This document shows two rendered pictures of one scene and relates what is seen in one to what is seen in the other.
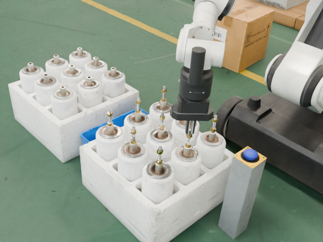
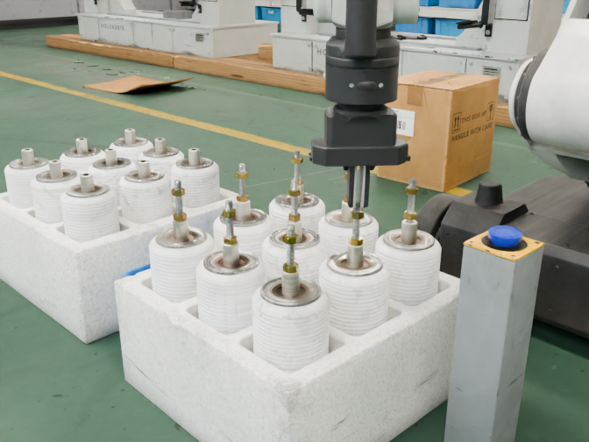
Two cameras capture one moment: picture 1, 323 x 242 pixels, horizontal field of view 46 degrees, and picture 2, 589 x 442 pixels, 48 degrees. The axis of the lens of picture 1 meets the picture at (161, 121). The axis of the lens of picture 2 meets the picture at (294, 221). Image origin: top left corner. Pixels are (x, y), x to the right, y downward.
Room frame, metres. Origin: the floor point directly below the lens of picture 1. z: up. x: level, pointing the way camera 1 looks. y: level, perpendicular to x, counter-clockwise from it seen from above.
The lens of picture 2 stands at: (0.10, -0.03, 0.63)
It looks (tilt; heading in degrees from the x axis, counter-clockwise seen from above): 21 degrees down; 2
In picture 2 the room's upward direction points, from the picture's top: straight up
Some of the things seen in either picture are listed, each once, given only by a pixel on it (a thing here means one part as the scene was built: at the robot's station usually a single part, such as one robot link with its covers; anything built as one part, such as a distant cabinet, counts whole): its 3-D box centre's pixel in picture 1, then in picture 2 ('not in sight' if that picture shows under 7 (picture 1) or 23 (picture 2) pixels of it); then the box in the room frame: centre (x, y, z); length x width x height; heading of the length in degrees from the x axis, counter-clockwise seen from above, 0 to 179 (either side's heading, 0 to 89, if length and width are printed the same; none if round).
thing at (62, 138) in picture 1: (75, 105); (119, 237); (1.38, 0.38, 0.09); 0.39 x 0.39 x 0.18; 47
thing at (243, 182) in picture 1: (240, 195); (490, 354); (0.85, -0.26, 0.16); 0.07 x 0.07 x 0.31; 45
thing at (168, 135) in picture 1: (161, 135); (294, 238); (1.00, 0.00, 0.25); 0.08 x 0.08 x 0.01
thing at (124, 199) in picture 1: (158, 171); (294, 334); (1.00, 0.00, 0.09); 0.39 x 0.39 x 0.18; 45
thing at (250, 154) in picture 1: (250, 155); (504, 238); (0.85, -0.26, 0.32); 0.04 x 0.04 x 0.02
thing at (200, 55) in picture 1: (201, 63); (370, 17); (0.90, -0.09, 0.57); 0.11 x 0.11 x 0.11; 83
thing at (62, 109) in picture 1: (65, 114); (93, 237); (1.21, 0.37, 0.16); 0.10 x 0.10 x 0.18
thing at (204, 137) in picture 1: (211, 139); (408, 240); (1.00, -0.17, 0.25); 0.08 x 0.08 x 0.01
